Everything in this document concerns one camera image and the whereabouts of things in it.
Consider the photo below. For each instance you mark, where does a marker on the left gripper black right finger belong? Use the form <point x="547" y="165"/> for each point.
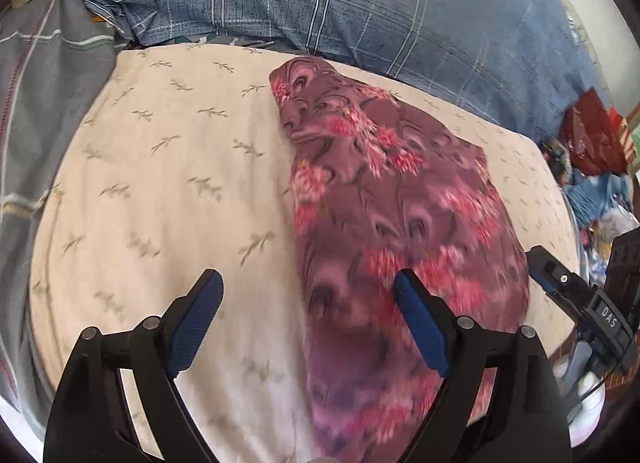
<point x="498" y="400"/>

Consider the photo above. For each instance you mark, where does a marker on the maroon floral garment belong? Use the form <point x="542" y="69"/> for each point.
<point x="379" y="186"/>

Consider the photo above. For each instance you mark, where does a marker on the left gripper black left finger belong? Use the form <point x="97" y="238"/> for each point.
<point x="90" y="420"/>

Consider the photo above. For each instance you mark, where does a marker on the cream leaf-print pillow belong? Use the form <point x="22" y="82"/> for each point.
<point x="180" y="165"/>

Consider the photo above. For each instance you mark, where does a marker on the right white gloved hand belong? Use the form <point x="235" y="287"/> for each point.
<point x="585" y="401"/>

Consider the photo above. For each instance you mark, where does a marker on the blue plaid quilt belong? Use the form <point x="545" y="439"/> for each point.
<point x="518" y="63"/>

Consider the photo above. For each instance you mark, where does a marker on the red plastic bag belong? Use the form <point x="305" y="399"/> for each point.
<point x="589" y="136"/>

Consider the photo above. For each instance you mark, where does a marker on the blue crumpled clothing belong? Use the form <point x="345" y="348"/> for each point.
<point x="594" y="196"/>

